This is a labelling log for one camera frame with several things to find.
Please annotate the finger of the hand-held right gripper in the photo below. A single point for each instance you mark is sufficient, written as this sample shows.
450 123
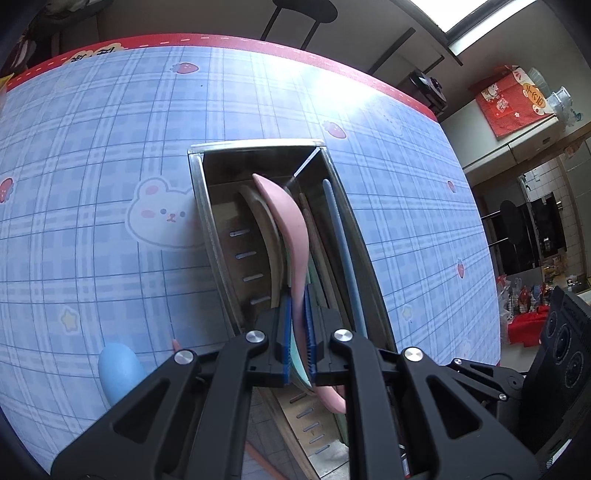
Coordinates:
494 381

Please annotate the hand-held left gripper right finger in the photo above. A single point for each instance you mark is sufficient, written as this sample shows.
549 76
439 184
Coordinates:
310 341

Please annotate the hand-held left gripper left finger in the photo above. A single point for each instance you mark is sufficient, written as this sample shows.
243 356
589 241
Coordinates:
285 341

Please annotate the beige chopstick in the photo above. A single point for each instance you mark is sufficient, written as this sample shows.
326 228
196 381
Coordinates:
321 249

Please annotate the blue chopstick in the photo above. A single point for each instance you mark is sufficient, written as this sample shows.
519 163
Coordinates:
341 249

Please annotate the beige plastic spoon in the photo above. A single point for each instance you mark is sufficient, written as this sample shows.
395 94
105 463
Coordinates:
268 240

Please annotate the pink chopstick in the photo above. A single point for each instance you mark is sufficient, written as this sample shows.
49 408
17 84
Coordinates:
175 346

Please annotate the pink plastic spoon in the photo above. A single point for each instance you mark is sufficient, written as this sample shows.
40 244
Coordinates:
291 221

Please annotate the perforated stainless steel tray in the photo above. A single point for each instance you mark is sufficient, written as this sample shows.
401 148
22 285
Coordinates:
221 221

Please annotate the blue plastic spoon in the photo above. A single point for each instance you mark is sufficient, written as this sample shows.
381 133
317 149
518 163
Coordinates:
121 374

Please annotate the pile of colourful packets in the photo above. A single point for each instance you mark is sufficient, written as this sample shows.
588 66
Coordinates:
526 314

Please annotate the white refrigerator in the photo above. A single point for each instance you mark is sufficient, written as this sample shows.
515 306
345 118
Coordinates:
526 147

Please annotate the blue plaid table mat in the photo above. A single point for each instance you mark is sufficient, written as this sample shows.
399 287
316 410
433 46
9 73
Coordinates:
92 184

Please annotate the clear plastic containers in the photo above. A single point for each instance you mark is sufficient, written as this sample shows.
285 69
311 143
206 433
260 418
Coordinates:
558 99

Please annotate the red printed cloth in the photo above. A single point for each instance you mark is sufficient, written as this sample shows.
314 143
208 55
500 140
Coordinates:
508 104

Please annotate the grey rice cooker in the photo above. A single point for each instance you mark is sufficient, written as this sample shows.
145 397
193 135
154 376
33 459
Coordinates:
427 90

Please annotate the black round stool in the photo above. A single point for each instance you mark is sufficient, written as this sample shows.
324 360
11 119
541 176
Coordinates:
302 9

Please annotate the black window sill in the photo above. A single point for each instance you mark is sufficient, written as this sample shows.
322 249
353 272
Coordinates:
429 27

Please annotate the black-framed window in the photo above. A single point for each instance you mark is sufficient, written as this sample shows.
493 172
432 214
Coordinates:
475 23

